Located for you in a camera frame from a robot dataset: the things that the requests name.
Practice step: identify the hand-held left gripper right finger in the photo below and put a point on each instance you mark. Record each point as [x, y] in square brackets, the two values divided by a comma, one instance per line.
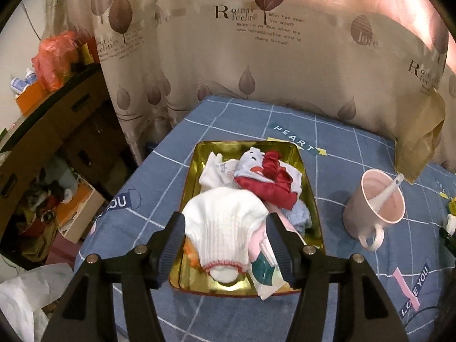
[279, 245]

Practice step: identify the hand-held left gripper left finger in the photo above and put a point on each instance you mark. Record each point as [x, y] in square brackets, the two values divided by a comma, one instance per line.
[174, 245]

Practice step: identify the pink wet wipes pack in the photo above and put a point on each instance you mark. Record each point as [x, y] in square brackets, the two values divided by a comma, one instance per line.
[264, 269]

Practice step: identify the light blue sock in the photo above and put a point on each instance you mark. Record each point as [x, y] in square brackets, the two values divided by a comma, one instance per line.
[301, 217]

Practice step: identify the gold metal tray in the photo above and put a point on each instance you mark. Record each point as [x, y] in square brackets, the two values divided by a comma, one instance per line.
[194, 278]

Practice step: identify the white sock with red trim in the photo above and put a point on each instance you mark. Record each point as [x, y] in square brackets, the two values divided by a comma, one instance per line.
[221, 228]

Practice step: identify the red and white cloth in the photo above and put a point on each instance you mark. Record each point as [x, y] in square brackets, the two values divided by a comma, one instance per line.
[270, 185]

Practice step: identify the pink mug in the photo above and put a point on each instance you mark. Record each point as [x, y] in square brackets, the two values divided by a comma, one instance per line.
[359, 217]

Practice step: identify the orange and white cardboard box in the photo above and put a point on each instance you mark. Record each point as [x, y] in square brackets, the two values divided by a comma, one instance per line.
[80, 210]

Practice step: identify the white spoon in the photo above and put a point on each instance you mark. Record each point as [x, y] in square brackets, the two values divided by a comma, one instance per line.
[388, 190]

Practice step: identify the blue plaid tablecloth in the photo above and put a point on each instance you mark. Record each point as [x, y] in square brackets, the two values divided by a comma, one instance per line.
[249, 124]

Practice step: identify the floor clutter pile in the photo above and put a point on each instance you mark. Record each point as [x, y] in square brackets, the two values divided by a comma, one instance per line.
[46, 203]

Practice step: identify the white plastic bag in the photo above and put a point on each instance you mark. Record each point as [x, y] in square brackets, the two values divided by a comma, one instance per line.
[25, 302]

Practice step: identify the wooden cabinet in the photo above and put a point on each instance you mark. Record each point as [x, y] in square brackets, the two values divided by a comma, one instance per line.
[71, 121]

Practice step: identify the beige leaf print curtain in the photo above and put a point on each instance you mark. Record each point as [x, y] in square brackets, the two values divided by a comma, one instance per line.
[213, 78]

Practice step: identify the white fluffy sock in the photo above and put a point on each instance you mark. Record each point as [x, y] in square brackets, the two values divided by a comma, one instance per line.
[451, 222]

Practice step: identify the kraft paper snack bag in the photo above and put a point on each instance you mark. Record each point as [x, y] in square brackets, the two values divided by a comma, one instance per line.
[420, 139]

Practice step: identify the orange plastic bag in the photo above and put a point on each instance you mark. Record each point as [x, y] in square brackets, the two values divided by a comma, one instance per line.
[55, 60]

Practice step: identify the white and blue bottle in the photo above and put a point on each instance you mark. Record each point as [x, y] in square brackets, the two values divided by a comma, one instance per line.
[21, 82]

